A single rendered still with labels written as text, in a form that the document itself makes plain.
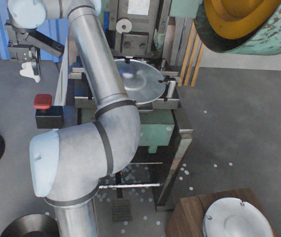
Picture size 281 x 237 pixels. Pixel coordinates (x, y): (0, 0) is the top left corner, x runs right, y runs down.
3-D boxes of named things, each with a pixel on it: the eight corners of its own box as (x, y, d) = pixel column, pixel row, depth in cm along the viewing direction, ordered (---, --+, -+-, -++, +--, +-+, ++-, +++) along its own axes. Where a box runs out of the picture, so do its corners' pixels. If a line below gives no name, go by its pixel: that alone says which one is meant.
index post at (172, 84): (172, 98, 120) (177, 80, 114) (165, 98, 120) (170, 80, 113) (171, 93, 122) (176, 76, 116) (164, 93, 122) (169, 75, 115)
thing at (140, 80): (93, 58, 120) (93, 57, 119) (158, 61, 125) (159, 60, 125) (94, 103, 100) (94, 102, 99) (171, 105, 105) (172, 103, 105)
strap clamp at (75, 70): (107, 80, 123) (108, 60, 116) (68, 78, 120) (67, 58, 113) (106, 71, 127) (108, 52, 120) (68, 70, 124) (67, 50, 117)
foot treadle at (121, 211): (131, 224, 139) (132, 219, 136) (111, 225, 137) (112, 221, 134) (122, 136, 180) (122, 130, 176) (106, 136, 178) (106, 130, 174)
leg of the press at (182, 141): (174, 211, 160) (231, 90, 97) (155, 212, 158) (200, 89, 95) (150, 103, 223) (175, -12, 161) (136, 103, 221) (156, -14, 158)
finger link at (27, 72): (23, 81, 94) (18, 58, 87) (41, 81, 95) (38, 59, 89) (21, 87, 92) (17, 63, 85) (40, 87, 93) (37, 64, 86)
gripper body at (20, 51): (15, 51, 90) (7, 15, 81) (43, 52, 91) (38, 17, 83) (10, 64, 85) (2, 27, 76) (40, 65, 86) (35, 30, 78)
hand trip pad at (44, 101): (52, 121, 104) (50, 105, 99) (35, 121, 103) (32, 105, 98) (53, 108, 109) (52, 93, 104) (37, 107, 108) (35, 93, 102)
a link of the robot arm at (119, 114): (168, 151, 56) (96, -29, 70) (118, 167, 52) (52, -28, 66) (150, 165, 66) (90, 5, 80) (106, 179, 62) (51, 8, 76)
